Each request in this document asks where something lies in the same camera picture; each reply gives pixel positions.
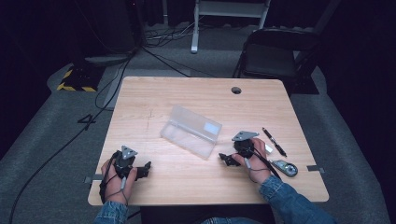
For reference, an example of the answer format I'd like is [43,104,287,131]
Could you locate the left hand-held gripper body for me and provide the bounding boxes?
[113,145,139,180]

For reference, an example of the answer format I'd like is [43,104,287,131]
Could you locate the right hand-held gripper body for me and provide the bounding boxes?
[232,130,260,158]

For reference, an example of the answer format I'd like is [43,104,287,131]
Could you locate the black pen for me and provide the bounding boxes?
[262,127,288,158]

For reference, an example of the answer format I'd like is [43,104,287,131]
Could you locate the clear plastic pencil case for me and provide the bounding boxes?
[160,105,223,161]

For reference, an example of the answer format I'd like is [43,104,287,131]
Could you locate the person's right hand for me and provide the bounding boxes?
[232,138,274,185]

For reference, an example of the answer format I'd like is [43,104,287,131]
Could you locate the person's left hand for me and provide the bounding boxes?
[101,158,138,205]

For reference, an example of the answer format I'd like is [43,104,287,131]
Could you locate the grey tape strip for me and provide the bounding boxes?
[83,174,105,184]
[306,164,326,175]

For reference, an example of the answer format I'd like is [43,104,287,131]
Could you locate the person's denim lap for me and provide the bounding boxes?
[201,217,261,224]

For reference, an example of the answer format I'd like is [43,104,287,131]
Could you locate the black folding chair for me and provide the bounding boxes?
[232,27,321,95]

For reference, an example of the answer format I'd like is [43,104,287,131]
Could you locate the black yellow striped base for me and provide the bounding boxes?
[56,63,106,93]

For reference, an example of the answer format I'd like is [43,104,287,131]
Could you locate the dark tower cabinet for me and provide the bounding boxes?
[73,0,145,64]

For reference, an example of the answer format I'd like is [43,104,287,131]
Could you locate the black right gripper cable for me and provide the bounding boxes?
[247,148,282,181]

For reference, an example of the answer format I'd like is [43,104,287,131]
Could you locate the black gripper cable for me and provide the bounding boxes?
[247,148,282,181]
[98,150,121,203]

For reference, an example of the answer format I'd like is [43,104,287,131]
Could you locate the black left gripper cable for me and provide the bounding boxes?
[98,150,121,203]

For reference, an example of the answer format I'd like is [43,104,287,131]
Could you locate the long black floor cable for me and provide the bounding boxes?
[8,46,143,224]

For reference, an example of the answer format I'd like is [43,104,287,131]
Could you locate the white metal desk frame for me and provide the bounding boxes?
[190,0,272,54]

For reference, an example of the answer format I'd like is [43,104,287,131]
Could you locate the tangle of floor cables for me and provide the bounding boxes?
[143,21,202,49]

